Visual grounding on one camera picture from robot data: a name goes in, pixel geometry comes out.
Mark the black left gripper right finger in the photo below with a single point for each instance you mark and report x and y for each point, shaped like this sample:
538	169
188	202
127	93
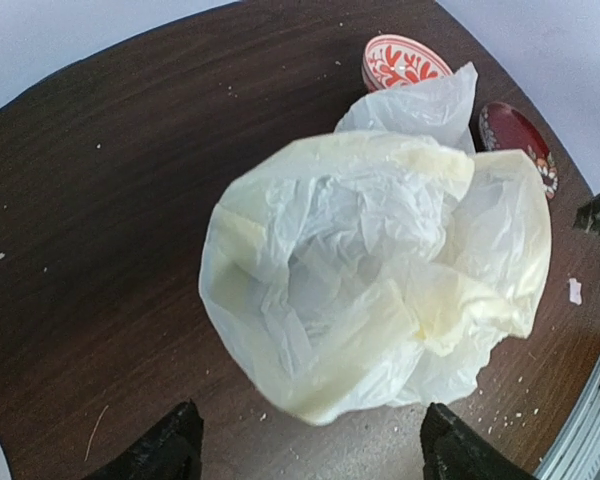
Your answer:
453	451

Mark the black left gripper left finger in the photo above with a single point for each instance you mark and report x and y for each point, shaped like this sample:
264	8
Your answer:
170	449

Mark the translucent white trash bag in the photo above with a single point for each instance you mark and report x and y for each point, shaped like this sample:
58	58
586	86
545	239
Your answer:
378	265

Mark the small pink paper scrap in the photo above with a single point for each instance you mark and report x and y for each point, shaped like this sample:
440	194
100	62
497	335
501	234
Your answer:
575	295

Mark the red floral plate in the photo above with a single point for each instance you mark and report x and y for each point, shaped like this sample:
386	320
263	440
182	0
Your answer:
502	127

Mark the red white patterned bowl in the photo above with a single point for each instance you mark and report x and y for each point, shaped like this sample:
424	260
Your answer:
391	60

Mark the aluminium front rail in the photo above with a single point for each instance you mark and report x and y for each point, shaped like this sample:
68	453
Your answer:
575	453

